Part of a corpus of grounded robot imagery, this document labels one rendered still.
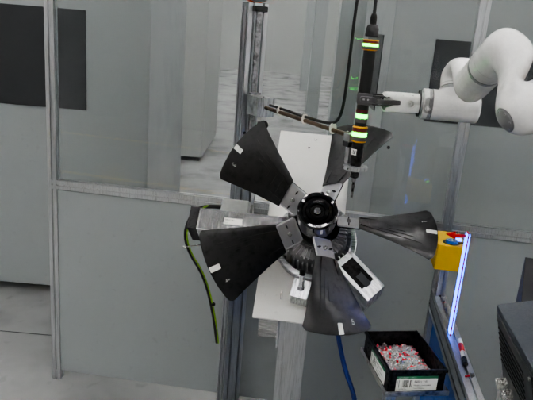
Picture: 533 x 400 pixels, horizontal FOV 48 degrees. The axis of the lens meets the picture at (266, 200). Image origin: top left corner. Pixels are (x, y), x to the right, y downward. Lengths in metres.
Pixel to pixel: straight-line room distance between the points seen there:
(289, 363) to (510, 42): 1.26
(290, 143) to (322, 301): 0.70
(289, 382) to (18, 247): 2.33
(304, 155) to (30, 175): 2.11
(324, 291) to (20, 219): 2.59
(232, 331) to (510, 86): 1.70
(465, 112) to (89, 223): 1.73
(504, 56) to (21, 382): 2.60
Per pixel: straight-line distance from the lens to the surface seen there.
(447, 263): 2.11
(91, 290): 2.91
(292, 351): 2.09
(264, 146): 1.86
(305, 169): 2.12
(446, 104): 1.72
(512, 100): 1.29
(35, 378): 3.23
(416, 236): 1.78
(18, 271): 4.08
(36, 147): 3.79
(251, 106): 2.26
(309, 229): 1.74
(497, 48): 1.40
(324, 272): 1.72
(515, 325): 1.22
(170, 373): 2.98
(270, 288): 1.96
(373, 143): 1.87
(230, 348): 2.67
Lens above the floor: 1.73
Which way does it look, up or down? 16 degrees down
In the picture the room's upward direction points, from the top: 5 degrees clockwise
